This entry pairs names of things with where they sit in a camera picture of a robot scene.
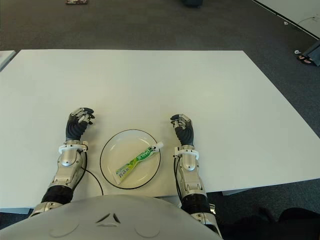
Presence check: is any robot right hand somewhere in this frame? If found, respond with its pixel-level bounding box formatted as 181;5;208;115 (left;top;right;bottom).
169;113;196;147

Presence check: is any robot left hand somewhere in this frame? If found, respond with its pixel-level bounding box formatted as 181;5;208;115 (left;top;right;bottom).
65;107;96;144

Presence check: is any green white toothpaste tube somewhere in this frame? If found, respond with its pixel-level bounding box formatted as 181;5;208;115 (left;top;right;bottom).
115;141;165;180

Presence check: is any white plate with dark rim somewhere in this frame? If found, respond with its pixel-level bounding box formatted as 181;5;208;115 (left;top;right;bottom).
99;129;162;190

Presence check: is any grey robot torso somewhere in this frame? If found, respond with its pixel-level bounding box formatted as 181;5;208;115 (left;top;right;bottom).
0;194;221;240

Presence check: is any dark blue floor object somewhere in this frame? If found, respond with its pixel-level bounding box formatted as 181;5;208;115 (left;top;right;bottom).
181;0;204;8

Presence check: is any black bulky object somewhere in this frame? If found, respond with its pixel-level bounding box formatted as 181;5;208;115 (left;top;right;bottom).
219;206;320;240

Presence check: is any dark patterned sandal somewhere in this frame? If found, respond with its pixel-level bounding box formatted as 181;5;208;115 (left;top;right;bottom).
296;54;313;65

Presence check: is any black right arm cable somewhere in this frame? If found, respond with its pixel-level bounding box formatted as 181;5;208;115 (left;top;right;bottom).
173;155;184;201

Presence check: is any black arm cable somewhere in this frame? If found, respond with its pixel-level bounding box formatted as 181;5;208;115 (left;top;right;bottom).
173;155;184;201
81;147;104;197

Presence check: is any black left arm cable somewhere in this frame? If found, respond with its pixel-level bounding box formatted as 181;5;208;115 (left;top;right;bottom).
81;147;104;197

